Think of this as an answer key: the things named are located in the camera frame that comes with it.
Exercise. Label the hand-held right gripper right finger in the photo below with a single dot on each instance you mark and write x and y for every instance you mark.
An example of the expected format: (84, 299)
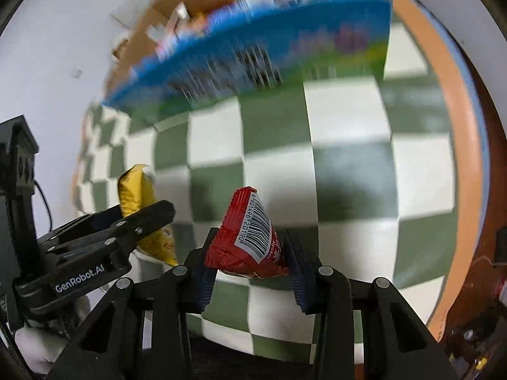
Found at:
(298, 281)

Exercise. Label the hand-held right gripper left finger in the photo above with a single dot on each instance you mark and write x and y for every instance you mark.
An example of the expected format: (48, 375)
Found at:
(205, 285)

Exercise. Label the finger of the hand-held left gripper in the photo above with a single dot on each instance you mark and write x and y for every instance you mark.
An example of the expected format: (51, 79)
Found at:
(91, 221)
(119, 241)

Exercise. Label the red triangular snack packet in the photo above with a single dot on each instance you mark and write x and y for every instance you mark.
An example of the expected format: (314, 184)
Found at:
(229, 241)

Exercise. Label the yellow snack packet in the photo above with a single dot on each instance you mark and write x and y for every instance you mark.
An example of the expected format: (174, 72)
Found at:
(132, 190)

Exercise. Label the cardboard box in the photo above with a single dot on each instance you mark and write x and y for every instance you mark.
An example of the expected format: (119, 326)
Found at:
(166, 4)

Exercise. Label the green white checkered mat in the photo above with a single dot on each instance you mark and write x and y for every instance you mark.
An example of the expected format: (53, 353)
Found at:
(348, 174)

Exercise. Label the white cloth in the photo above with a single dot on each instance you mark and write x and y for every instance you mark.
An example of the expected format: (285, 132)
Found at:
(35, 348)

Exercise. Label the row of colourful packets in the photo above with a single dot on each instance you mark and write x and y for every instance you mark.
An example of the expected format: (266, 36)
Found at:
(178, 19)

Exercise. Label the blue printed box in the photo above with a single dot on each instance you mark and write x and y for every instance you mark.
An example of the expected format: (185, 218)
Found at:
(317, 39)

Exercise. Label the white wall socket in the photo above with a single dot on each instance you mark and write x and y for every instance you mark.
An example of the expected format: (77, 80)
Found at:
(76, 72)

